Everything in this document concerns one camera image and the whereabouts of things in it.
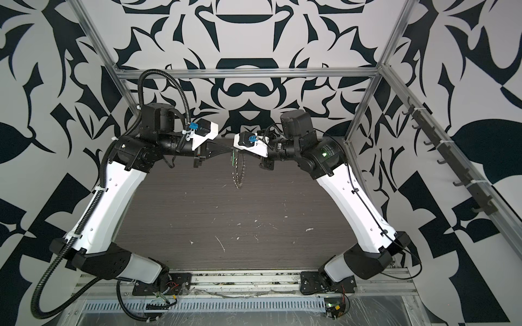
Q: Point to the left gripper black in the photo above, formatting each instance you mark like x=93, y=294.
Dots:
x=208, y=150

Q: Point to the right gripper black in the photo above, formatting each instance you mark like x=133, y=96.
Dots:
x=268, y=163

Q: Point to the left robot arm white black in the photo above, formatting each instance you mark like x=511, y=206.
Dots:
x=162, y=132

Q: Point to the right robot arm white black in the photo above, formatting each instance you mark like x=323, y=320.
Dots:
x=324, y=158

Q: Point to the small electronics board green led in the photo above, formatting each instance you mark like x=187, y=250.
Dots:
x=335, y=310

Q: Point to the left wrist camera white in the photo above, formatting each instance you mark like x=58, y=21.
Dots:
x=202, y=131

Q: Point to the aluminium front rail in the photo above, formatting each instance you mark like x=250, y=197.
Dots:
x=216, y=284

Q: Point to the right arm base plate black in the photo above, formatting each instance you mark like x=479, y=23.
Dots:
x=312, y=283

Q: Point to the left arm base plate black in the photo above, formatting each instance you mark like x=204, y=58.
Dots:
x=168, y=284

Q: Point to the white slotted cable duct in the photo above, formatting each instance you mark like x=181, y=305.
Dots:
x=255, y=304

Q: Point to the grey wall hook rack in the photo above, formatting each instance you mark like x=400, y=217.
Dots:
x=453, y=157

